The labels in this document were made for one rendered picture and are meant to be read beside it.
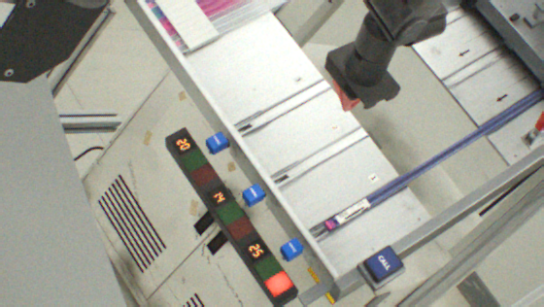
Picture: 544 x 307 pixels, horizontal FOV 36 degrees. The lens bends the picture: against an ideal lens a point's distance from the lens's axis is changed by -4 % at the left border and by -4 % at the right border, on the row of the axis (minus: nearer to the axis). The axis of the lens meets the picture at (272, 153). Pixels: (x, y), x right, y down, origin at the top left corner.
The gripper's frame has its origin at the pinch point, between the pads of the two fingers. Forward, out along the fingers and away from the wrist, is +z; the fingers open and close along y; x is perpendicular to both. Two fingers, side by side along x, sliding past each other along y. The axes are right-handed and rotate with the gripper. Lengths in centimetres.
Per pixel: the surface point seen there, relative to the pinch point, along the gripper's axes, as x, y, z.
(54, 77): 26, 50, 38
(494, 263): -120, -10, 172
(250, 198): 15.0, -0.2, 15.8
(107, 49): -20, 111, 125
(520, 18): -43.4, 2.5, 3.0
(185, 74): 11.9, 25.5, 16.0
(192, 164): 18.9, 10.5, 18.4
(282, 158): 6.3, 3.5, 15.8
